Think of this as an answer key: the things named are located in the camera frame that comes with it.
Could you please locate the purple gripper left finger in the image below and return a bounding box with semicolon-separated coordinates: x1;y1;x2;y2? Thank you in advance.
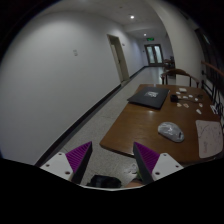
41;142;92;184

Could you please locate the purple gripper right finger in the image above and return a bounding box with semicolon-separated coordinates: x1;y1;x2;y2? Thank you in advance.
133;142;182;185

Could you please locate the grey computer mouse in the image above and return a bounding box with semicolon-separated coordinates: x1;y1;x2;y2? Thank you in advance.
158;122;185;143

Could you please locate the white mouse pad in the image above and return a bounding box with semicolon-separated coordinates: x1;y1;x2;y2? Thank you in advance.
196;120;223;159

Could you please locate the black bag on floor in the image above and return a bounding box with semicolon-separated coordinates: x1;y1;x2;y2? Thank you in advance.
88;175;121;188

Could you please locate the wooden table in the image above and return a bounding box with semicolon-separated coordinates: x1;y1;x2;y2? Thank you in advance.
100;85;220;165

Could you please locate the black closed laptop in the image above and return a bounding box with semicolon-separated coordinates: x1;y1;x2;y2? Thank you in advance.
127;87;169;109

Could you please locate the small black box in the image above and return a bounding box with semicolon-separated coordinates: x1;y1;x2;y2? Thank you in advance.
170;94;178;102

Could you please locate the white paper card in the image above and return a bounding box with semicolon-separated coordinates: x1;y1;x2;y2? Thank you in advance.
179;88;187;93

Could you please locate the wooden chair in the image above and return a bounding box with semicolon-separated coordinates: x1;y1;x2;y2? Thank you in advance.
161;69;200;88

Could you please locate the double glass exit door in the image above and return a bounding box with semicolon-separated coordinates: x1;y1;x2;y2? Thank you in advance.
145;44;163;67

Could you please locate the beige side door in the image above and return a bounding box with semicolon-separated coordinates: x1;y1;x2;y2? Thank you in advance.
107;35;129;82

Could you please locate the green exit sign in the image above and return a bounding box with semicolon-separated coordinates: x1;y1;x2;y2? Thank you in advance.
146;37;155;41

